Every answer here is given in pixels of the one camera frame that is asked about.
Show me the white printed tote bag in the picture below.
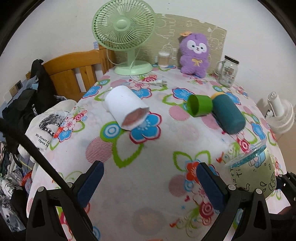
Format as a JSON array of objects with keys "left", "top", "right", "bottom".
[{"left": 25, "top": 99, "right": 77, "bottom": 155}]

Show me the cotton swab container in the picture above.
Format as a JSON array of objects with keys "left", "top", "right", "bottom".
[{"left": 158, "top": 51, "right": 170, "bottom": 68}]

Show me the floral tablecloth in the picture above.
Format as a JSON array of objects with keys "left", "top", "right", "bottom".
[{"left": 45, "top": 67, "right": 287, "bottom": 240}]

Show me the green cartoon plastic cup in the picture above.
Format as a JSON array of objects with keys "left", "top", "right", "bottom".
[{"left": 222, "top": 139, "right": 276, "bottom": 197}]

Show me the purple plush rabbit toy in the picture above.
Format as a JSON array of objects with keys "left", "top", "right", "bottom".
[{"left": 180, "top": 33, "right": 210, "bottom": 78}]

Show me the wall power socket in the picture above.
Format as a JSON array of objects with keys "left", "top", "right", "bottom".
[{"left": 9, "top": 80, "right": 23, "bottom": 97}]

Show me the black bag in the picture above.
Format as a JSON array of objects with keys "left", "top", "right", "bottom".
[{"left": 1, "top": 59, "right": 66, "bottom": 153}]

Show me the green desk fan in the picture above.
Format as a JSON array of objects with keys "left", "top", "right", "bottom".
[{"left": 92, "top": 1, "right": 156, "bottom": 76}]

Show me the white paper sleeve cup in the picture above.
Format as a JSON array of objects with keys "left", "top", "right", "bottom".
[{"left": 103, "top": 85, "right": 149, "bottom": 131}]

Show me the white fan power plug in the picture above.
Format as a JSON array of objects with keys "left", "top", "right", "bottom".
[{"left": 149, "top": 79, "right": 167, "bottom": 87}]

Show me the white standing fan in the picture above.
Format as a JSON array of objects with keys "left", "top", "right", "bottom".
[{"left": 265, "top": 91, "right": 295, "bottom": 134}]

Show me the wooden chair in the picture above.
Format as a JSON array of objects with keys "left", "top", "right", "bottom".
[{"left": 25, "top": 45, "right": 117, "bottom": 103}]

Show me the glass mason jar mug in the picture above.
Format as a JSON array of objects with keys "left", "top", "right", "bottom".
[{"left": 214, "top": 55, "right": 239, "bottom": 87}]

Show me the dark teal bottle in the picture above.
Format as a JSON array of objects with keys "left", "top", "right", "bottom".
[{"left": 211, "top": 92, "right": 246, "bottom": 135}]

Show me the small green cup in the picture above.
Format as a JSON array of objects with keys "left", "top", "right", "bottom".
[{"left": 187, "top": 94, "right": 213, "bottom": 117}]

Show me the green cartoon foam mat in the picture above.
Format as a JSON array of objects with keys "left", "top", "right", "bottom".
[{"left": 136, "top": 13, "right": 227, "bottom": 74}]

